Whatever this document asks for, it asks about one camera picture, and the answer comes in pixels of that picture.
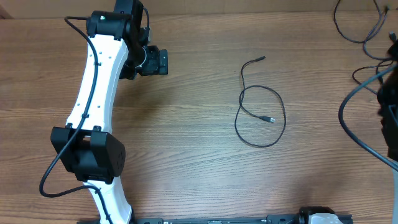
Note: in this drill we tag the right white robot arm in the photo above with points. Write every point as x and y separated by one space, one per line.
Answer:
387 99

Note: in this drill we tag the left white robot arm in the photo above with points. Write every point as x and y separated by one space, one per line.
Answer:
118 48

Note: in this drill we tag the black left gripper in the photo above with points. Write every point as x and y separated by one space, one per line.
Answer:
153 66

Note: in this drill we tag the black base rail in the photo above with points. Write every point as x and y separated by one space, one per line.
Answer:
270 219

